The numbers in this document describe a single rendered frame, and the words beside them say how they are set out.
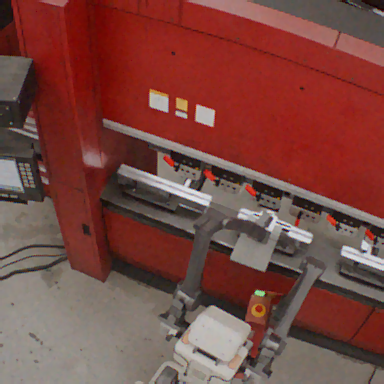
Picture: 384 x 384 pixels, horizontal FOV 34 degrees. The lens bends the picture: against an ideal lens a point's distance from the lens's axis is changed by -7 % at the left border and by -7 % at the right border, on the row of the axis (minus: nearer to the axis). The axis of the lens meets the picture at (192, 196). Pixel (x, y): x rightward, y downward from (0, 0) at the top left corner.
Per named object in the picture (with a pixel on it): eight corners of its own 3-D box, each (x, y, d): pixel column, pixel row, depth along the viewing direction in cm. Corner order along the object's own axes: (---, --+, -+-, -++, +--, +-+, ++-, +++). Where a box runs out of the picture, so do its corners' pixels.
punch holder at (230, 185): (208, 185, 316) (211, 164, 302) (215, 171, 320) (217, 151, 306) (238, 196, 313) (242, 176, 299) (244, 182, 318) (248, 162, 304)
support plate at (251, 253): (229, 259, 316) (229, 258, 315) (248, 216, 329) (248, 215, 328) (264, 272, 313) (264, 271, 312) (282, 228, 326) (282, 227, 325)
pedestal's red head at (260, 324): (242, 329, 331) (246, 316, 316) (249, 302, 340) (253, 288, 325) (279, 336, 329) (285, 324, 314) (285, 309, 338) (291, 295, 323)
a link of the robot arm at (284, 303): (303, 261, 273) (324, 272, 272) (306, 252, 277) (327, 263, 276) (267, 314, 304) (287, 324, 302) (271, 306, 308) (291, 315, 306)
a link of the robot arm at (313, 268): (309, 253, 266) (329, 263, 265) (306, 253, 280) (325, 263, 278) (258, 348, 263) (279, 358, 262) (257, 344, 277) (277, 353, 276)
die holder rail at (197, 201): (117, 182, 351) (116, 172, 343) (122, 174, 354) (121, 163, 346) (206, 215, 342) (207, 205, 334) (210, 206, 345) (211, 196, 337)
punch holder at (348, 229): (326, 228, 306) (333, 210, 292) (331, 214, 310) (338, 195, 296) (354, 238, 303) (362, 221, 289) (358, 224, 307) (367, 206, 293)
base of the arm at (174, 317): (156, 318, 275) (180, 332, 272) (164, 302, 274) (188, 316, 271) (162, 315, 283) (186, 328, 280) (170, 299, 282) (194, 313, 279)
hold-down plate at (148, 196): (121, 194, 347) (121, 190, 344) (126, 186, 350) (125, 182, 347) (174, 214, 342) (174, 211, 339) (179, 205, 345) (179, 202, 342)
